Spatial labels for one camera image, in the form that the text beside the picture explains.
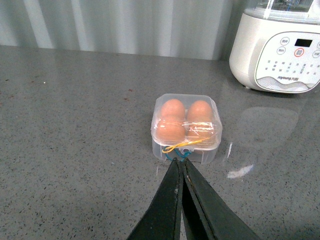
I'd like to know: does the brown egg box front left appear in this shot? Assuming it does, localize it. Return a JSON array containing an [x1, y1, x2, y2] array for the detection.
[[155, 119, 185, 143]]

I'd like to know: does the blue rubber band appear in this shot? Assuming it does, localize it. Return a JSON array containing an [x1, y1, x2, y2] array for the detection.
[[162, 147, 192, 162]]

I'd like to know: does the white soy milk maker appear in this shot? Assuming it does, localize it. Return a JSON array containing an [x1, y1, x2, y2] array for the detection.
[[229, 0, 320, 94]]

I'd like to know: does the brown egg box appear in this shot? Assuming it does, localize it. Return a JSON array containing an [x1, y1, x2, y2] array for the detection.
[[186, 100, 214, 121], [155, 119, 185, 143], [160, 98, 185, 119]]

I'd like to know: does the brown egg box back left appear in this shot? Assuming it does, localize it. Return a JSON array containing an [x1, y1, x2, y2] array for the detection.
[[160, 98, 185, 119]]

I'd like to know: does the clear plastic egg box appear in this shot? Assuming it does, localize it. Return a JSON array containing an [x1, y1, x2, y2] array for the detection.
[[150, 93, 223, 165]]

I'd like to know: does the brown egg box back right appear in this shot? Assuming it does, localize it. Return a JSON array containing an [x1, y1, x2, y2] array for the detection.
[[186, 100, 214, 121]]

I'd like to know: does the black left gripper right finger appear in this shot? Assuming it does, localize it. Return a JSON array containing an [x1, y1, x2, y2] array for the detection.
[[182, 159, 260, 240]]

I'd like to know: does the yellow rubber band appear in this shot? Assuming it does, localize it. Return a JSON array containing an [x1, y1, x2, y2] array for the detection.
[[161, 138, 208, 154]]

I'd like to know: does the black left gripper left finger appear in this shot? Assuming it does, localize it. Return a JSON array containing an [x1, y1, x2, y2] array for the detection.
[[128, 158, 184, 240]]

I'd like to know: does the brown egg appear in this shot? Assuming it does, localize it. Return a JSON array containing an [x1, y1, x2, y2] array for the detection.
[[187, 121, 218, 151]]

